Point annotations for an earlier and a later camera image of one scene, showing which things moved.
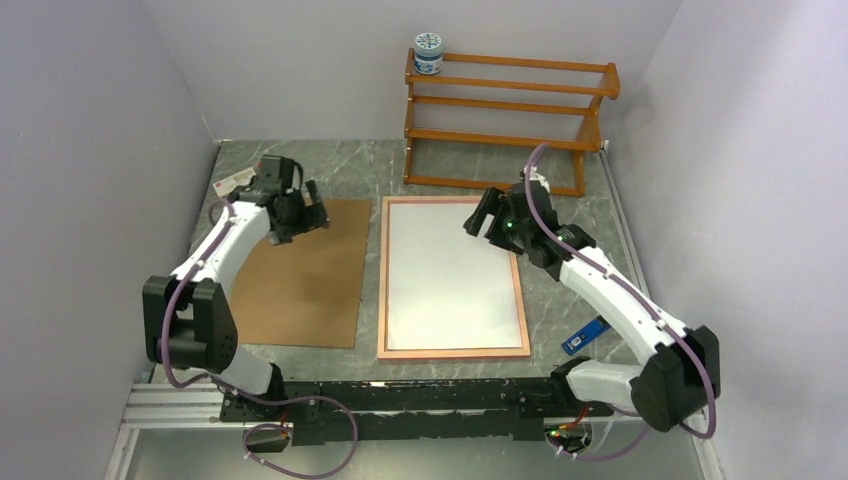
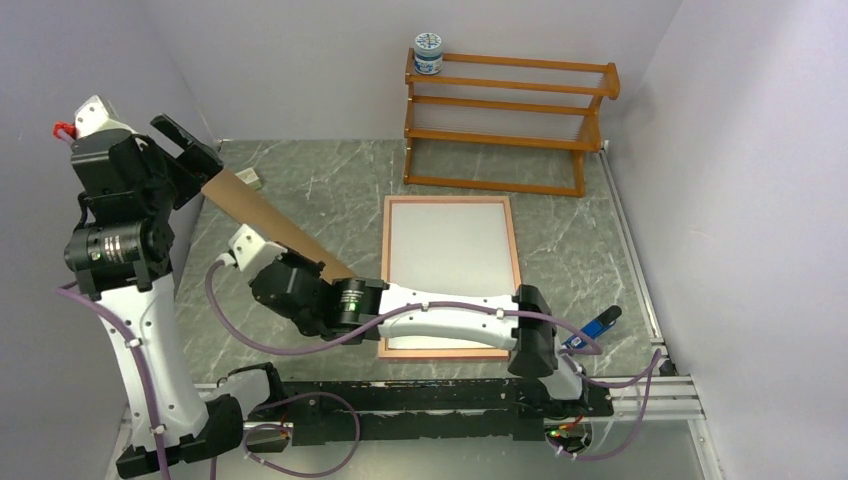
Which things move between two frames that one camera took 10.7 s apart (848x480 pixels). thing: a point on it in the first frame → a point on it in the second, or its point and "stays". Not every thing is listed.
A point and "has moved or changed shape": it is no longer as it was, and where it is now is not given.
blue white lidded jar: (428, 53) stays
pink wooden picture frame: (383, 351) stays
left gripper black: (313, 216) → (195, 165)
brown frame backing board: (306, 292) has moved or changed shape
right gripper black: (494, 206) → (314, 266)
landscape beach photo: (446, 289) stays
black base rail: (325, 411) stays
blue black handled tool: (572, 344) stays
